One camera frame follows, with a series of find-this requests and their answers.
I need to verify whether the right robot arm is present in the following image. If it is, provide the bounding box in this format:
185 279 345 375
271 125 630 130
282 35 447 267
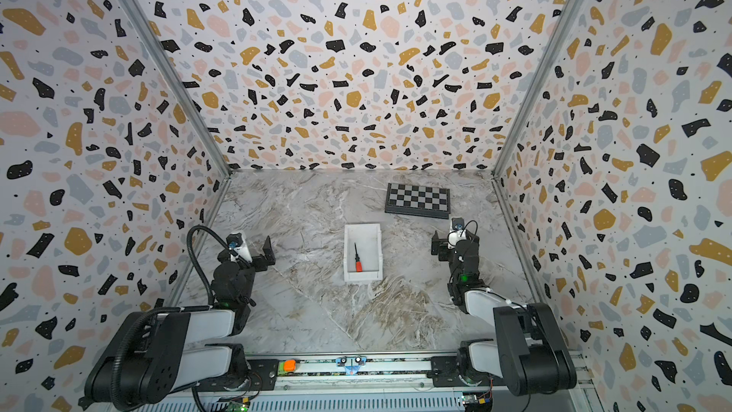
430 228 578 397

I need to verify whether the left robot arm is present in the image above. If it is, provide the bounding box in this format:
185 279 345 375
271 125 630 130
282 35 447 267
84 233 276 411

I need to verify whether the white plastic bin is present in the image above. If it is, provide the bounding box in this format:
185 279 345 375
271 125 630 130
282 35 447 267
343 223 383 283

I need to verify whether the black white checkerboard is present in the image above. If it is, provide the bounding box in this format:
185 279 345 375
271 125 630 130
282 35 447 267
384 183 451 219

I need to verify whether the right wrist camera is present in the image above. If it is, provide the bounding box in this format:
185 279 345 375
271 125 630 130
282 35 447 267
447 217 468 248

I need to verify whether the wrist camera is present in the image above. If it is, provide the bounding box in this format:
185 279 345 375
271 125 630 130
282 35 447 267
226 232 253 264
447 217 468 248

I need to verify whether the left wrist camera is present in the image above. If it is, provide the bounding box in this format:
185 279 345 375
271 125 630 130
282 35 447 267
226 232 253 264

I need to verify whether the orange button on rail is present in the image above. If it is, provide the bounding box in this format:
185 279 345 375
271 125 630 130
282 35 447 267
278 360 297 375

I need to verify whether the blue clip on rail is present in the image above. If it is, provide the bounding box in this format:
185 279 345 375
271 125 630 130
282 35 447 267
337 356 367 375

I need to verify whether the aluminium mounting rail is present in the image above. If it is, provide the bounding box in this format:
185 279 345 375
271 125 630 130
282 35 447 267
113 351 590 399

